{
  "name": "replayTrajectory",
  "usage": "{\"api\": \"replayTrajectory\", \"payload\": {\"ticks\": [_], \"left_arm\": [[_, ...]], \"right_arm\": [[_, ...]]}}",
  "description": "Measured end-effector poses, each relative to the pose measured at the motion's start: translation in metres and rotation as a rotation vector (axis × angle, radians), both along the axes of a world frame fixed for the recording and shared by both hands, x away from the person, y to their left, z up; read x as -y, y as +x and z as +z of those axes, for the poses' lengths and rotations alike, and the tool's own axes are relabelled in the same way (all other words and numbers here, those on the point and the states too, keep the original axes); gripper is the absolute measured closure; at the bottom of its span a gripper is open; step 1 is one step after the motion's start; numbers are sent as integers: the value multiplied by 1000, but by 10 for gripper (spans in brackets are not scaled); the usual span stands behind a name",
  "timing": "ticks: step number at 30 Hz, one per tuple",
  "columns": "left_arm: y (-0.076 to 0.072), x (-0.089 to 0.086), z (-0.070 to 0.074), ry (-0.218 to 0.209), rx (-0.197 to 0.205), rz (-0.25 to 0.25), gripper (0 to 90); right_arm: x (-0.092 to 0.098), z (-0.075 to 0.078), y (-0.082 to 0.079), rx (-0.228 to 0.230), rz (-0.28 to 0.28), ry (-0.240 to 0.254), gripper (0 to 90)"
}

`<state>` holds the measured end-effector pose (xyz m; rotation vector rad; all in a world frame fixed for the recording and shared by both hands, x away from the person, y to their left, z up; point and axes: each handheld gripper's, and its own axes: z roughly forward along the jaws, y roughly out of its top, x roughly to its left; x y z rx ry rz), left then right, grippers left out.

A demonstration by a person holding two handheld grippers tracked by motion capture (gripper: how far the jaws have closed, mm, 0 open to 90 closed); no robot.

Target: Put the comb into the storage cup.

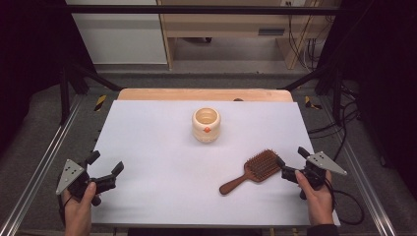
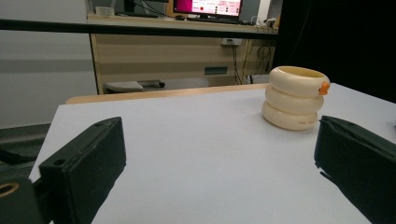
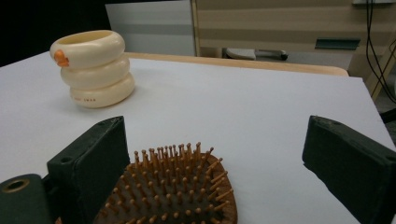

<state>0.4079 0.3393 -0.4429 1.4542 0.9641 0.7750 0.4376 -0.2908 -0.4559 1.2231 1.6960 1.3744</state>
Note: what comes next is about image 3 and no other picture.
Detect wooden paddle hairbrush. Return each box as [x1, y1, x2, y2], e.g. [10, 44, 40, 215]
[55, 142, 238, 224]

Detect cream ringed cup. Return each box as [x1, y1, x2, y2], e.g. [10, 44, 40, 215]
[49, 29, 136, 109]

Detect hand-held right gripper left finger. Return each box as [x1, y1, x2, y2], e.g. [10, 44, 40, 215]
[41, 116, 131, 224]

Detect white cabinet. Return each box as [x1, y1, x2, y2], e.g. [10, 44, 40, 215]
[105, 0, 196, 57]

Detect light wooden table board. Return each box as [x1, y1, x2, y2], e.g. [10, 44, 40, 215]
[125, 51, 350, 77]

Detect light wooden desk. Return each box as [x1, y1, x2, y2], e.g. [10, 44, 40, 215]
[190, 0, 396, 101]

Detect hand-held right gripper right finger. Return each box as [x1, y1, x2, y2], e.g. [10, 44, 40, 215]
[302, 115, 396, 224]

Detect hanging black cables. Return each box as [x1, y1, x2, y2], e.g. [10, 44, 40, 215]
[365, 0, 396, 105]

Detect grey drawer handle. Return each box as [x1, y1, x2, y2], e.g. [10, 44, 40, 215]
[314, 37, 361, 51]

